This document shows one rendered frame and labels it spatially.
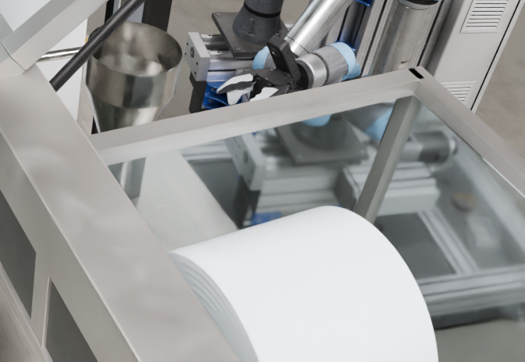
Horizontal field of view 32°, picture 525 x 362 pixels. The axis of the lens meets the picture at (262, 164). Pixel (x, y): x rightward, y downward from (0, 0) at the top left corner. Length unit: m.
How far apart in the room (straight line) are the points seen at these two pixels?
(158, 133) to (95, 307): 0.31
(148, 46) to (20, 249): 0.51
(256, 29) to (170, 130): 1.69
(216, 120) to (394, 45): 1.11
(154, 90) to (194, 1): 3.27
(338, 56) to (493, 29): 0.77
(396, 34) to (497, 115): 2.30
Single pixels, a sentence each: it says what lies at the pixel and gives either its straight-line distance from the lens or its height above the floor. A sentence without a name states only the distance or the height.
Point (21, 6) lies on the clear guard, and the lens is 1.10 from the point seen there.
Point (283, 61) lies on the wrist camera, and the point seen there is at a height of 1.28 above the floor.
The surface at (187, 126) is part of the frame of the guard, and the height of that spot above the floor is 1.60.
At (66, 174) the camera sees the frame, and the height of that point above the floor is 1.65.
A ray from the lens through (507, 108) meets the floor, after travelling 4.52.
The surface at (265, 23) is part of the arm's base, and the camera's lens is 2.77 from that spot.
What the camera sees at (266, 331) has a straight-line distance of 0.92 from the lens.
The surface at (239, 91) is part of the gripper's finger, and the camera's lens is 1.88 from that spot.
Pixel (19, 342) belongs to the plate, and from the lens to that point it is 1.06.
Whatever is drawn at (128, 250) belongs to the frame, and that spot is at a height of 1.65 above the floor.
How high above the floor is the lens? 2.27
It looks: 39 degrees down
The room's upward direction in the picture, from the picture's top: 15 degrees clockwise
